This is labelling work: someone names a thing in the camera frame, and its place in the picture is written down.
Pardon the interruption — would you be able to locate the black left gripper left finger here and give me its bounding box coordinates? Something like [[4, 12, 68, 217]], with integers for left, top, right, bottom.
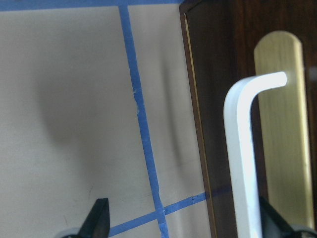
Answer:
[[78, 198, 110, 238]]

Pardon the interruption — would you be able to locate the wooden drawer with white handle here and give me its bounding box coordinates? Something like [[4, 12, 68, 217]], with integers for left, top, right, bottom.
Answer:
[[179, 0, 317, 238]]

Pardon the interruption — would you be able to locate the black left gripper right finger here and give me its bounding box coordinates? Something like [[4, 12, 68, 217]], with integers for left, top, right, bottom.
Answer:
[[259, 197, 295, 238]]

